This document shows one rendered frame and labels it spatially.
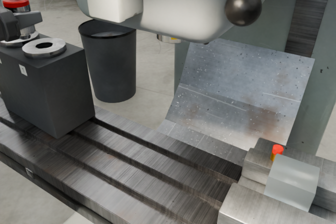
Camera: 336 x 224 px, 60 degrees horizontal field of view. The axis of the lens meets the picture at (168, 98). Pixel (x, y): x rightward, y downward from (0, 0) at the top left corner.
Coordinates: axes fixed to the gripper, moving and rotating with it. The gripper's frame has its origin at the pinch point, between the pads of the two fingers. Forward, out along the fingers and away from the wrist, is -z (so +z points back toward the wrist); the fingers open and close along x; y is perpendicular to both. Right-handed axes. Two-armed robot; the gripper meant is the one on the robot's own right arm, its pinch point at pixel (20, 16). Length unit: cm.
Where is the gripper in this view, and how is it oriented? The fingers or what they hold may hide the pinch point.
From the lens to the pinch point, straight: 68.2
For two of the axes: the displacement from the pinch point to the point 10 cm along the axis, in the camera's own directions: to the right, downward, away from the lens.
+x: -7.6, -3.6, 5.4
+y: -0.2, 8.4, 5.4
